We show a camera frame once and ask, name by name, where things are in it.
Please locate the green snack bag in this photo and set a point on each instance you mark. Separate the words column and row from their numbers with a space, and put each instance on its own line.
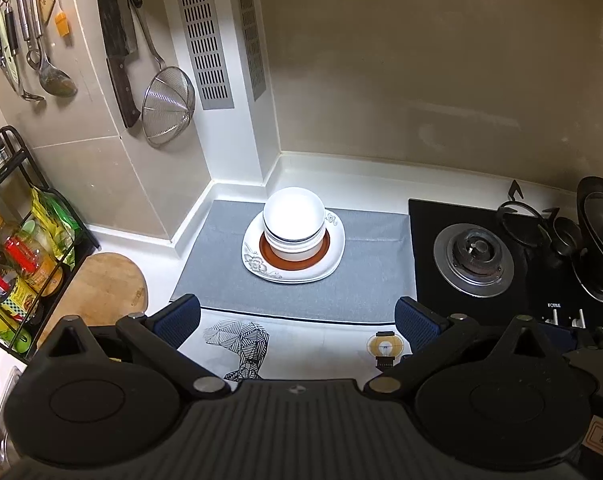
column 57, row 224

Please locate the white blue-patterned bowl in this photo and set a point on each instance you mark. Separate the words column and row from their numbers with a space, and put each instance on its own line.
column 294, row 215

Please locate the orange silicone brush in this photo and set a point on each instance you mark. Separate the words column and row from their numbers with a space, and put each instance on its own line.
column 62, row 24

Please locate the black gas stove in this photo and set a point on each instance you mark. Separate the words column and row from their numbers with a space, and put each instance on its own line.
column 493, row 264

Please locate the white patterned cloth mat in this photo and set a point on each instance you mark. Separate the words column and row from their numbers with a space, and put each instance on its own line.
column 237, row 347

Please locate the brown round plate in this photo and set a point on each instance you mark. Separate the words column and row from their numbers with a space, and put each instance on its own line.
column 278, row 263

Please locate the silver wall vent grille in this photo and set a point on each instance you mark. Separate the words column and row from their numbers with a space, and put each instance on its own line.
column 204, row 45

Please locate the teal glazed bowl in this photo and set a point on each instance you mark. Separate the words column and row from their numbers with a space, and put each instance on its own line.
column 295, row 251

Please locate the grey table mat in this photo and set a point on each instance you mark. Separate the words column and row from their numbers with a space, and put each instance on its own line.
column 363, row 266

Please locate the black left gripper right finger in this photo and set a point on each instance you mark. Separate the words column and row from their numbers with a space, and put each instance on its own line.
column 435, row 342

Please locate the steel mesh strainer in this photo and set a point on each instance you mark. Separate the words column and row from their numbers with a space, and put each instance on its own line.
column 169, row 101

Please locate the black spice rack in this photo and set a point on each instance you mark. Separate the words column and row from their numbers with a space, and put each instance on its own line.
column 26, row 304

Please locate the white floral triangular plate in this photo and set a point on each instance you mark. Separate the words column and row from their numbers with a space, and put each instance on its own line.
column 261, row 259

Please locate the steel slotted spatula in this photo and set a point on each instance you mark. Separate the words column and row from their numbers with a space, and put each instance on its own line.
column 10, row 53

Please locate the round wooden cutting board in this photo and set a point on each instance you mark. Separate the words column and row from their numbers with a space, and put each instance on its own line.
column 107, row 287

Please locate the kitchen cleaver knife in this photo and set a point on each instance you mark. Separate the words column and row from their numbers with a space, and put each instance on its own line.
column 119, row 42

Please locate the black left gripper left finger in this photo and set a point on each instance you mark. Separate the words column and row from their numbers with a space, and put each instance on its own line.
column 155, row 341

